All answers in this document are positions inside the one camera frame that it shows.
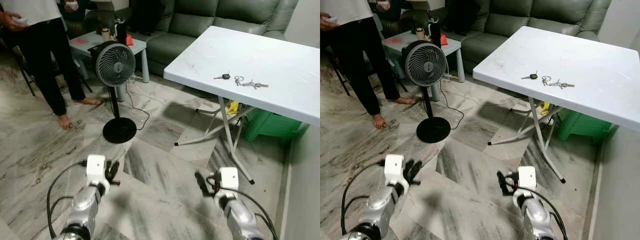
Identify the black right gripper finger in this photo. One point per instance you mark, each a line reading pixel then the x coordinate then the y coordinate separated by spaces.
pixel 206 183
pixel 507 183
pixel 200 184
pixel 502 183

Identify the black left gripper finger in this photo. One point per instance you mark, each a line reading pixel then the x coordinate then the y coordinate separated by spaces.
pixel 116 166
pixel 108 166
pixel 407 165
pixel 416 166

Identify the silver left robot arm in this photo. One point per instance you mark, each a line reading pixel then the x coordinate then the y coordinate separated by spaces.
pixel 377 207
pixel 82 210

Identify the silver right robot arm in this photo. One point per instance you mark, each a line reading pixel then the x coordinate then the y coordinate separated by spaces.
pixel 536 217
pixel 240 217

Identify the small yellow object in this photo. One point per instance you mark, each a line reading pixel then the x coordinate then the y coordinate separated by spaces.
pixel 231 108
pixel 545 108

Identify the green plastic bin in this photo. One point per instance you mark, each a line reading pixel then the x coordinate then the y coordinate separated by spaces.
pixel 272 125
pixel 582 124

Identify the black and grey standing fan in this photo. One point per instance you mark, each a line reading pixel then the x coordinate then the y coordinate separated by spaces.
pixel 426 65
pixel 116 65

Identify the black car key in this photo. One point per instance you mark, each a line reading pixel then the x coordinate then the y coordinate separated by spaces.
pixel 225 76
pixel 533 76

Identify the pale blue side table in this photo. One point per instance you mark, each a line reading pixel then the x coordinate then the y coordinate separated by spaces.
pixel 87 46
pixel 400 46

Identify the person in white shirt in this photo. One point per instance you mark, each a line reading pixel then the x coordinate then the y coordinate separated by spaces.
pixel 40 50
pixel 357 50

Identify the small red object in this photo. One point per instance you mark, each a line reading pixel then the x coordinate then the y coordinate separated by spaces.
pixel 129 40
pixel 444 40

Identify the small brown cup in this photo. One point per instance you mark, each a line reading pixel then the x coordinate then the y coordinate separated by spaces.
pixel 420 35
pixel 105 35

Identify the black bottle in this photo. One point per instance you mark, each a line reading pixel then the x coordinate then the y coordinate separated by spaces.
pixel 121 32
pixel 435 32

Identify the white folding table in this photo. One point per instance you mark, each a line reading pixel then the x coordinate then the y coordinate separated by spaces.
pixel 260 55
pixel 570 55

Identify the black cloth bundle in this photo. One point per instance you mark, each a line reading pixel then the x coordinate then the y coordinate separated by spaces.
pixel 147 15
pixel 462 15

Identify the green leather sofa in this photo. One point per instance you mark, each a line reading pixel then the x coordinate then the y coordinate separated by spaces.
pixel 515 25
pixel 200 25

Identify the white handheld controller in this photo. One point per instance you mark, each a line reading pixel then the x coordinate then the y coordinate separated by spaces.
pixel 21 20
pixel 332 20

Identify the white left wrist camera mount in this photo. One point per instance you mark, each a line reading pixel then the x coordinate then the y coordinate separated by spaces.
pixel 393 167
pixel 96 169

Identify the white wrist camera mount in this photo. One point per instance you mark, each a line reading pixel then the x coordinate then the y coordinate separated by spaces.
pixel 527 178
pixel 96 169
pixel 393 167
pixel 229 179

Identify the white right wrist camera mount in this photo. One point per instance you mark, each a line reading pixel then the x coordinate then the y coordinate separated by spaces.
pixel 229 179
pixel 527 178

